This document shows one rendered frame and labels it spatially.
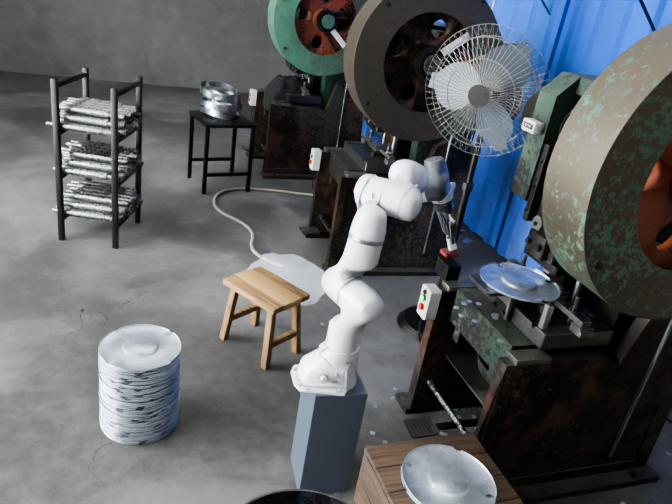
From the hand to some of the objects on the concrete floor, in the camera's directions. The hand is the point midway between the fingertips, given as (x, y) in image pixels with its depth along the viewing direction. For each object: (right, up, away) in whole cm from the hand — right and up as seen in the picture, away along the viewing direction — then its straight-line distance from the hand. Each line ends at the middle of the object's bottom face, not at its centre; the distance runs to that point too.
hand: (451, 242), depth 241 cm
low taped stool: (-84, -50, +50) cm, 110 cm away
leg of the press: (+25, -73, +40) cm, 87 cm away
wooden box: (-18, -105, -44) cm, 116 cm away
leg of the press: (+41, -97, -4) cm, 105 cm away
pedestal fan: (+38, -44, +105) cm, 120 cm away
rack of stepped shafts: (-195, +10, +135) cm, 238 cm away
